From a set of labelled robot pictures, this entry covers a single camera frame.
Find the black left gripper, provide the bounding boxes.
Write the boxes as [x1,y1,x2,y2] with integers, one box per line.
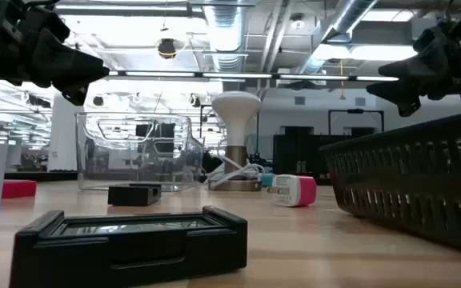
[0,0,110,107]

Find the red rectangular item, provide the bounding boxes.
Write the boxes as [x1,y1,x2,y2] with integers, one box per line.
[1,179,38,200]

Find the clear plastic bin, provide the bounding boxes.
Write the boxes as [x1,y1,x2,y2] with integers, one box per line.
[74,111,206,192]

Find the black perforated basket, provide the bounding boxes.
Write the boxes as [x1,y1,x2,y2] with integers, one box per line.
[319,108,461,259]

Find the small flat black box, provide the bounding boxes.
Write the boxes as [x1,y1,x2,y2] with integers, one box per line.
[107,182,162,207]

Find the black cabinets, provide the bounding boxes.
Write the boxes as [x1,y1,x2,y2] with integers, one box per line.
[272,126,378,179]

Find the linear ceiling light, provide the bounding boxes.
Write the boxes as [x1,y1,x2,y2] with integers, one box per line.
[108,70,399,83]

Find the black stand frame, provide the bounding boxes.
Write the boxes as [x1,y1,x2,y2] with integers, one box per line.
[328,107,386,137]

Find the yellow hanging cable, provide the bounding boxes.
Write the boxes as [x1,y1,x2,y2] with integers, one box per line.
[338,59,347,101]

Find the slim spiral metal duct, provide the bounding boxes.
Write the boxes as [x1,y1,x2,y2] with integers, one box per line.
[296,0,379,75]

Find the large spiral metal duct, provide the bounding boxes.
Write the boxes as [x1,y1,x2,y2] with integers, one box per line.
[204,0,250,73]

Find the white lamp cable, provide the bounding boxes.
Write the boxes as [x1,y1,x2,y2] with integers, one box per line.
[204,154,266,186]

